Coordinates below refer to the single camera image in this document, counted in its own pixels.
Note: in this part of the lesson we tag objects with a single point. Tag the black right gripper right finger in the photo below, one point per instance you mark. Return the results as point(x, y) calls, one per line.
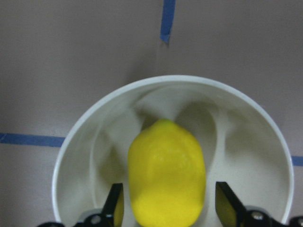
point(232, 213)

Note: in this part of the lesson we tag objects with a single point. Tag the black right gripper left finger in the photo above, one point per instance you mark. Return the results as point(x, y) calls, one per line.
point(112, 213)

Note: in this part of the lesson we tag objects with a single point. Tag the cream ceramic bowl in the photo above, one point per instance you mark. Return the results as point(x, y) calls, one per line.
point(241, 145)

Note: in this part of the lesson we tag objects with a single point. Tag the yellow lemon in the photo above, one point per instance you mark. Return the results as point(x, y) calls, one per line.
point(167, 177)

